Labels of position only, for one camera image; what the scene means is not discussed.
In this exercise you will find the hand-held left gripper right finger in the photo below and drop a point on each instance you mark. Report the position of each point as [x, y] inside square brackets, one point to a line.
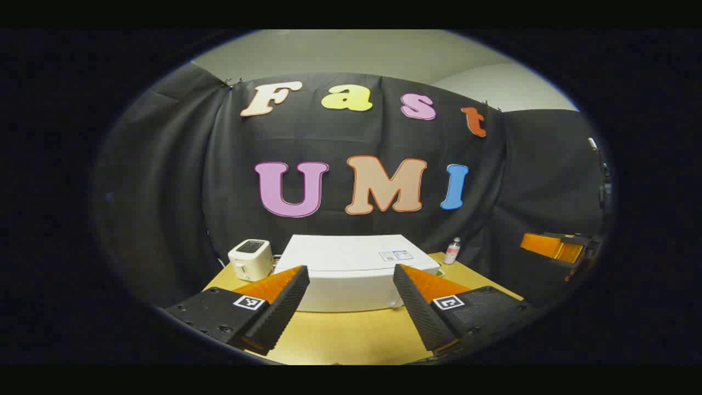
[417, 312]

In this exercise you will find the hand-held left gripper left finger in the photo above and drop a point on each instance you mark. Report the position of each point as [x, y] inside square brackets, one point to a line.
[279, 312]

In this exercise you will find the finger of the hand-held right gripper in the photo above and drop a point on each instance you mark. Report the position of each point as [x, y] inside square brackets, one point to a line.
[548, 246]

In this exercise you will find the white microwave oven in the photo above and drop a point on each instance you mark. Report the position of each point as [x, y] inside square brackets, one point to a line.
[351, 280]

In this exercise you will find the white toaster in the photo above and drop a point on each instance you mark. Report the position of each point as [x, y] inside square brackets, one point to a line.
[249, 263]

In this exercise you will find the small clear bottle pink label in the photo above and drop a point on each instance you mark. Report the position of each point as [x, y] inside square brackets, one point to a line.
[452, 253]

